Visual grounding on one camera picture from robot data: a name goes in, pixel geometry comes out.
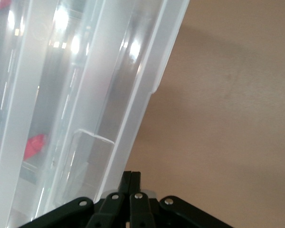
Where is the clear plastic box lid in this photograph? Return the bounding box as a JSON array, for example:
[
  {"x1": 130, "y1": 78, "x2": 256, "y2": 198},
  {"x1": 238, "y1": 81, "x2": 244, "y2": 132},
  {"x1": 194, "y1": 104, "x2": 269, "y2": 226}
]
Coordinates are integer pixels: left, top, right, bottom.
[{"x1": 0, "y1": 0, "x2": 191, "y2": 228}]

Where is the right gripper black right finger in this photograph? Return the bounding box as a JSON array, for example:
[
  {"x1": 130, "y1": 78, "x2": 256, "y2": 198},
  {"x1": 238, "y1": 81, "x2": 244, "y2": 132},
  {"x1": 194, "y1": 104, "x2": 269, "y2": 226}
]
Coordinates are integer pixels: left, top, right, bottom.
[{"x1": 129, "y1": 171, "x2": 234, "y2": 228}]

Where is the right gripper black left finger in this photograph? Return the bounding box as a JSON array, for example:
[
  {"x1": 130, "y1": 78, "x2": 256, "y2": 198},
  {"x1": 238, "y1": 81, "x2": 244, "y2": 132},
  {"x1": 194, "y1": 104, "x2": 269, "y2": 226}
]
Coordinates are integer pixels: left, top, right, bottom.
[{"x1": 19, "y1": 171, "x2": 133, "y2": 228}]

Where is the brown table mat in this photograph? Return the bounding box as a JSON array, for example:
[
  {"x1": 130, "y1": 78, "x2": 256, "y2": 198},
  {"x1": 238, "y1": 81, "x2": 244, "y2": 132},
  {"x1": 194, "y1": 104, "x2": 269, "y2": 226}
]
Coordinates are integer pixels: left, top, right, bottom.
[{"x1": 95, "y1": 0, "x2": 285, "y2": 228}]

